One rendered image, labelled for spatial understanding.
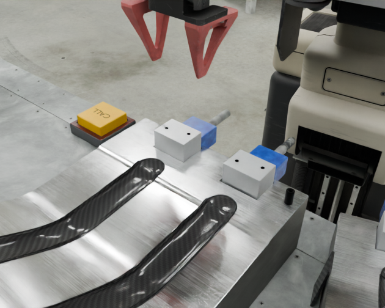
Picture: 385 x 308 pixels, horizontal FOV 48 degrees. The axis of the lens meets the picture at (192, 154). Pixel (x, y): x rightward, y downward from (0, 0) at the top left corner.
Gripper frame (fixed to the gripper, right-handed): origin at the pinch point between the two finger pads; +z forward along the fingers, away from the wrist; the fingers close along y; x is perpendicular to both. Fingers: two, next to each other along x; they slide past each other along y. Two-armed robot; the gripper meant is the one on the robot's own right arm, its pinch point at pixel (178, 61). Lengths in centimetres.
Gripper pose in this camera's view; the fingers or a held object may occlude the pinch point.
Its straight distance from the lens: 51.5
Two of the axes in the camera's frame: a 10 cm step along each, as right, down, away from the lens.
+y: 7.8, 3.9, -4.9
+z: -0.3, 8.0, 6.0
